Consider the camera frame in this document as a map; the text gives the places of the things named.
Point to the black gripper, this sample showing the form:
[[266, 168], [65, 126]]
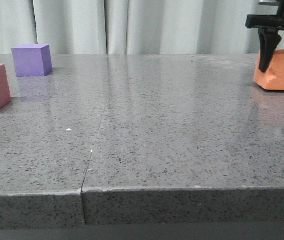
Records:
[[269, 38]]

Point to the orange foam cube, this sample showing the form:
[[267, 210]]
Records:
[[273, 78]]

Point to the grey pleated curtain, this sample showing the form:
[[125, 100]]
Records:
[[132, 27]]

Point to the purple foam cube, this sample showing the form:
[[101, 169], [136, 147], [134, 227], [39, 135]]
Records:
[[32, 60]]

